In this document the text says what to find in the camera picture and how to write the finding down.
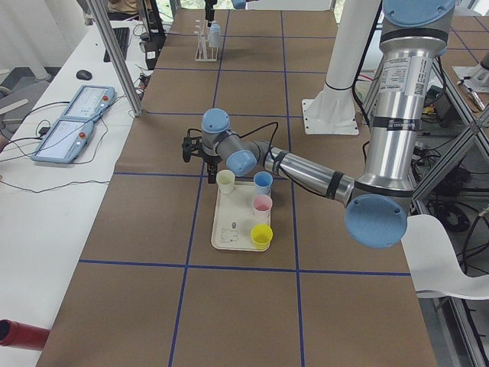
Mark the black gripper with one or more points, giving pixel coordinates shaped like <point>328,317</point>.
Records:
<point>208,7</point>
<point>211,160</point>

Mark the blue cup back row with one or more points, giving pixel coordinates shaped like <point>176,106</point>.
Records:
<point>263,182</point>

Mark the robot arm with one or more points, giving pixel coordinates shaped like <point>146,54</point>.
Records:
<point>413,34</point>

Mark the pink plastic cup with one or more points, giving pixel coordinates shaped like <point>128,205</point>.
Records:
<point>262,205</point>

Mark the teach pendant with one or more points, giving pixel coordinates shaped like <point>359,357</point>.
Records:
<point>89,102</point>
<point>64,141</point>

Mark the upper teach pendant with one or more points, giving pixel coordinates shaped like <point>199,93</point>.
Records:
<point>89,102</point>

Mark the yellow plastic cup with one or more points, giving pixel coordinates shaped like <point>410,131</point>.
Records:
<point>261,236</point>

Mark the pale green plastic cup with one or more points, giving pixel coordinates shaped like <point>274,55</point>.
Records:
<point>226,181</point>

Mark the cream rabbit tray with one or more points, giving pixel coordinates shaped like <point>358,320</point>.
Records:
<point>234,219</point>

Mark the lower teach pendant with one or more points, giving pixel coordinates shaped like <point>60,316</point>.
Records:
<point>64,141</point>

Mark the white chair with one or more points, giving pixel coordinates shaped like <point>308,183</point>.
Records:
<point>433,265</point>

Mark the black computer mouse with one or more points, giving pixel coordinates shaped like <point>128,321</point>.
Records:
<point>83,75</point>

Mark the grey plastic cup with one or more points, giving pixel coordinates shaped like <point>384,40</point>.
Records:
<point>214,35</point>

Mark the white wire cup rack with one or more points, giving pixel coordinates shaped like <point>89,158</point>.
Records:
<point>204,53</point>

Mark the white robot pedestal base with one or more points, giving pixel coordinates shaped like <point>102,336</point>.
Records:
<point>332,112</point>

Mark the aluminium frame post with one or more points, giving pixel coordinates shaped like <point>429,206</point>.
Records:
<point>98,11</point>

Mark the red cylinder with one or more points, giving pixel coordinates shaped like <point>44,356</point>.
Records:
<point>23,336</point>

